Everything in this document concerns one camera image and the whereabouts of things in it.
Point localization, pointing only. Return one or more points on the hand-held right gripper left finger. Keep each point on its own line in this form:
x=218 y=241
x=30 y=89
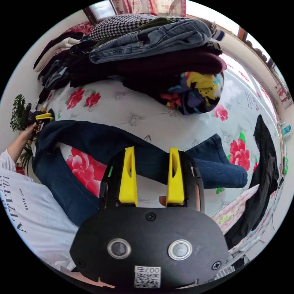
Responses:
x=126 y=183

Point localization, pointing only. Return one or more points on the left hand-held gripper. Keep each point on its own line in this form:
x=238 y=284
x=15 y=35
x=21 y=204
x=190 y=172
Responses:
x=29 y=116

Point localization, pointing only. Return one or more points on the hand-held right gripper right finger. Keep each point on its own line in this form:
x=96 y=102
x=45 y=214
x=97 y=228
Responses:
x=175 y=186

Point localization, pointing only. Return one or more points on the blue jeans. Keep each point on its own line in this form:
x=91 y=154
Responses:
x=96 y=140

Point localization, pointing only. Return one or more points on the person's left forearm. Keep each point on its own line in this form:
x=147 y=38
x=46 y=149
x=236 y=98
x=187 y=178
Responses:
x=19 y=144

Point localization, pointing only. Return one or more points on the person's left hand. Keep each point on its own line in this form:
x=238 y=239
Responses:
x=35 y=129

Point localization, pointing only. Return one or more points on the person's right hand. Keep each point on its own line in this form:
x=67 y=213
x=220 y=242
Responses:
x=91 y=279

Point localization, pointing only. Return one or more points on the green leafy plant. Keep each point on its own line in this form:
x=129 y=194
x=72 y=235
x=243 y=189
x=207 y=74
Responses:
x=19 y=112

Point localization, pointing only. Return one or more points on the pink floral blanket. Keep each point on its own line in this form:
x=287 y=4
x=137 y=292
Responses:
x=234 y=206

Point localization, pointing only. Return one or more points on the black garment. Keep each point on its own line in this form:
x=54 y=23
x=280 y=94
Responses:
x=261 y=170

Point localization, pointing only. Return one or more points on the person's body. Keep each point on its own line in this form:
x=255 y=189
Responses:
x=32 y=211

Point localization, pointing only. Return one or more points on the pile of clothes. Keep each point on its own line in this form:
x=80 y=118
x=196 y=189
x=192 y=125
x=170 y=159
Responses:
x=147 y=59

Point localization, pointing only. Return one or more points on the window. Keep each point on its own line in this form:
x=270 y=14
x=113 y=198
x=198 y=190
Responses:
x=102 y=10

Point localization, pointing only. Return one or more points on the red patterned curtain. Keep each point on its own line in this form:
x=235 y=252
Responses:
x=149 y=7

